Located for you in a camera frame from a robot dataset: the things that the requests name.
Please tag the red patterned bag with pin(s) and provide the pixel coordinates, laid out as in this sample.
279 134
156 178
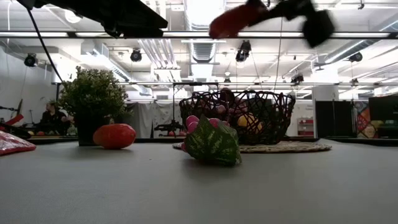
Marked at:
14 144

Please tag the green potted plant black pot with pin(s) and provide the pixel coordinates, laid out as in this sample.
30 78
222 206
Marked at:
93 93

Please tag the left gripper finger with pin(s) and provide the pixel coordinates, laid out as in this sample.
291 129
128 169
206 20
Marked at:
133 18

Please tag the red black background equipment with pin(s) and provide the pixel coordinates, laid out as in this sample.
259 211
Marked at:
14 119

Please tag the black partition panel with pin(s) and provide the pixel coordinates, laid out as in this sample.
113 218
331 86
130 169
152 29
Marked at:
334 118

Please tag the round woven straw placemat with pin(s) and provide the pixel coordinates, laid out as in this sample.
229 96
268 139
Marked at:
295 147

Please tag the colourful patterned panel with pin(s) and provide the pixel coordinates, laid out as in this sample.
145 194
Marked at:
363 119

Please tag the red tomato toy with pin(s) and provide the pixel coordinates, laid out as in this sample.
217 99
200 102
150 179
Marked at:
115 136

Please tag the watermelon slice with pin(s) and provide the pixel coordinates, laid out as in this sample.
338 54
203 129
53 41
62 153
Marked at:
214 143

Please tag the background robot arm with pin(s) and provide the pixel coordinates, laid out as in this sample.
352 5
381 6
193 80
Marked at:
169 127

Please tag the grey curtain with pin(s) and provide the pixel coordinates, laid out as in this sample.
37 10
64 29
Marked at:
143 118

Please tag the shelf with red boxes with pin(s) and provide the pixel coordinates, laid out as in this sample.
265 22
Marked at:
305 126

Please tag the black background screen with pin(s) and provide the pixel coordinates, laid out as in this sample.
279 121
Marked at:
384 109

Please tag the black table frame rail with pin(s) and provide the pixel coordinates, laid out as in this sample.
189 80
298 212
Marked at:
149 140

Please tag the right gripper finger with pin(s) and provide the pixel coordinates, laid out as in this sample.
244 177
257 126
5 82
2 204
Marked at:
272 12

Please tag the yellow orange fruit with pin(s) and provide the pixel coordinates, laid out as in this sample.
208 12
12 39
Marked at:
250 123

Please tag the person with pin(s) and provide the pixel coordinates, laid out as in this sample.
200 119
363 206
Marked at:
53 119

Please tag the long red pepper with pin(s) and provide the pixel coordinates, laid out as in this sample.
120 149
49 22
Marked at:
227 23

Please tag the black ceiling spot lamp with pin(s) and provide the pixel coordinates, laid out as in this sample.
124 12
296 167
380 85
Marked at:
243 51
30 60
136 56
355 57
297 79

